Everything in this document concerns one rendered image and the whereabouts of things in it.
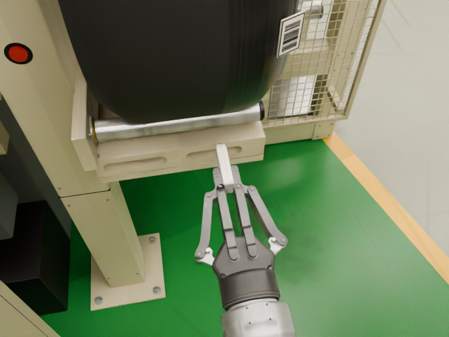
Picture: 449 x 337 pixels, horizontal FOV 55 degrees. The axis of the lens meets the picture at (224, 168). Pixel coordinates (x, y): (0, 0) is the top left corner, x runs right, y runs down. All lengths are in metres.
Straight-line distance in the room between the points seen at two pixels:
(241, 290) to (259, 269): 0.04
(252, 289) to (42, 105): 0.58
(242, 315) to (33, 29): 0.57
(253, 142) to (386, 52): 1.85
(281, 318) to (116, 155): 0.50
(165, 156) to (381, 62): 1.87
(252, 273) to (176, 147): 0.41
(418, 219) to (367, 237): 0.24
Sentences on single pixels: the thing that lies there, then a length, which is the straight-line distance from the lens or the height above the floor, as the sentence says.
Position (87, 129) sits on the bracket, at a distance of 0.84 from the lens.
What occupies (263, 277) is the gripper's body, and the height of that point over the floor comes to 1.03.
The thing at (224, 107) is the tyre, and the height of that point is 1.04.
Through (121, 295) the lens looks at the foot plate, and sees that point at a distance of 1.67.
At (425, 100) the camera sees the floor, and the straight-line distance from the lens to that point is 2.44.
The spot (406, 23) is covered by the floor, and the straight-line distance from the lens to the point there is 2.95.
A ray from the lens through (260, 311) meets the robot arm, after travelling 0.53.
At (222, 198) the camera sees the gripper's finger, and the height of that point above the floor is 1.03.
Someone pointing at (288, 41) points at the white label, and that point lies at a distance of 0.61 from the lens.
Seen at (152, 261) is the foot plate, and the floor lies 0.01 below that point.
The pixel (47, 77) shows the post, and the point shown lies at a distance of 0.88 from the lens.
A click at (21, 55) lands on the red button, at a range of 0.85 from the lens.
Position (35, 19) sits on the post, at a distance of 0.80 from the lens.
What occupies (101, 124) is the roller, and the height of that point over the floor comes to 0.92.
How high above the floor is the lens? 1.53
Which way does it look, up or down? 53 degrees down
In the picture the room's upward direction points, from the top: straight up
